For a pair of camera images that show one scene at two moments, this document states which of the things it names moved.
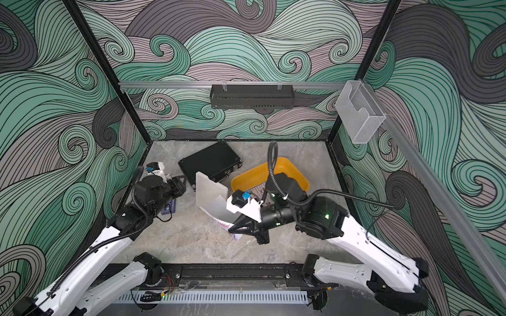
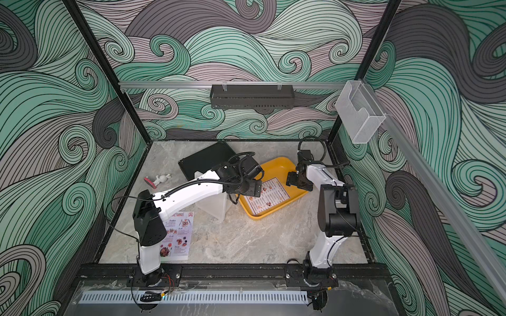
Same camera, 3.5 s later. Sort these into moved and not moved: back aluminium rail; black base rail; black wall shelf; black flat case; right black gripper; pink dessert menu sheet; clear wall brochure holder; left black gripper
Moved: right black gripper; pink dessert menu sheet; left black gripper
Not moved: black base rail; clear wall brochure holder; back aluminium rail; black wall shelf; black flat case
